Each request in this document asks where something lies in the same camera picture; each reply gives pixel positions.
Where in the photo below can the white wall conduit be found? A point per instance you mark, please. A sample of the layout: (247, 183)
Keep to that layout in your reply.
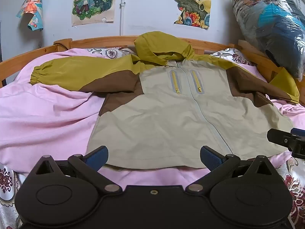
(122, 7)

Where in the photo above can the wooden bed frame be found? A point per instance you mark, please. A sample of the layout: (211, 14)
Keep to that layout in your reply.
(95, 43)

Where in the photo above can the pink bed sheet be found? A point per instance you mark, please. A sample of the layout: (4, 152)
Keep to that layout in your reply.
(43, 119)

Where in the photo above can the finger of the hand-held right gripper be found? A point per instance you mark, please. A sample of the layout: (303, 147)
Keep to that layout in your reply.
(299, 131)
(278, 137)

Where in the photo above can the colourful landscape wall poster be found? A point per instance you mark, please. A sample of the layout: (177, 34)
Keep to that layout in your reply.
(193, 2)

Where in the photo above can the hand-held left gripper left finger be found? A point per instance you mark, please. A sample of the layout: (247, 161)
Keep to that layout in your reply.
(98, 158)

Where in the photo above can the blond cartoon figure wall poster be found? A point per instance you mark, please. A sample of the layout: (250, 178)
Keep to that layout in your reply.
(94, 1)

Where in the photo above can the beige brown mustard hooded jacket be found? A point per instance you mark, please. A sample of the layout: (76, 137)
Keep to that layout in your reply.
(166, 114)

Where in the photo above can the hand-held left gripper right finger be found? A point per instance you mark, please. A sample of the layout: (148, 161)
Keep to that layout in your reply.
(211, 158)

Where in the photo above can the curled orange-haired figure wall poster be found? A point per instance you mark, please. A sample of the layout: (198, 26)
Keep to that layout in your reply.
(32, 7)

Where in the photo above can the white floral quilt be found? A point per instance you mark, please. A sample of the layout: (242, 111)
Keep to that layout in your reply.
(7, 179)

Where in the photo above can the clear bag of clothes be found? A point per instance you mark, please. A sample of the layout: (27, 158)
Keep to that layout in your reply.
(274, 26)

